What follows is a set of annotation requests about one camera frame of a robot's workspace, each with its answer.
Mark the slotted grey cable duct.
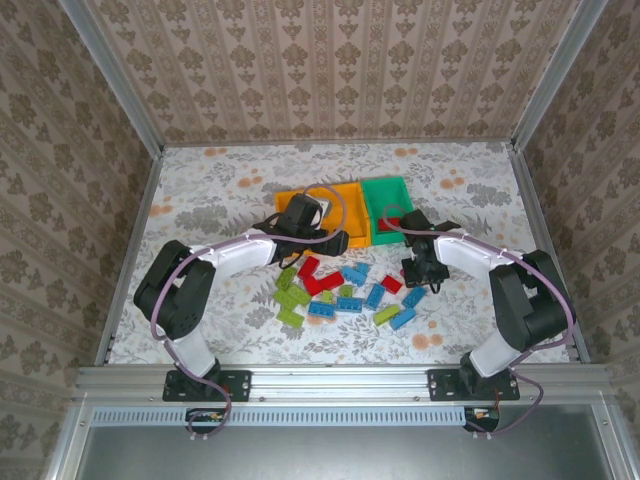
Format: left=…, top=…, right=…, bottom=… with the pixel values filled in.
left=92, top=407, right=469, bottom=427

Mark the aluminium frame post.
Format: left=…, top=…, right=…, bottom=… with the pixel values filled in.
left=58, top=0, right=166, bottom=154
left=510, top=0, right=610, bottom=151

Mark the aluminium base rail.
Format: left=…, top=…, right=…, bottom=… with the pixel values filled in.
left=74, top=364, right=614, bottom=401

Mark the floral table cover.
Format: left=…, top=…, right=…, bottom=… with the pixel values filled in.
left=107, top=142, right=572, bottom=366

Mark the aluminium side rail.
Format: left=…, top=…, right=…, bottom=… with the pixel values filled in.
left=94, top=147, right=166, bottom=366
left=508, top=144, right=592, bottom=362

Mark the green plastic bin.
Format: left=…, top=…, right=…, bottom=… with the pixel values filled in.
left=360, top=175, right=415, bottom=246

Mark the black connector board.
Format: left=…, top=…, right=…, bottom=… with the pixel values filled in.
left=185, top=407, right=231, bottom=436
left=463, top=404, right=501, bottom=432

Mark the grey metal tray panel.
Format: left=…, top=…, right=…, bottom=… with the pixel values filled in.
left=47, top=399, right=640, bottom=480

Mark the long lime green lego brick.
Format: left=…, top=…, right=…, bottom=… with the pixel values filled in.
left=273, top=284, right=312, bottom=307

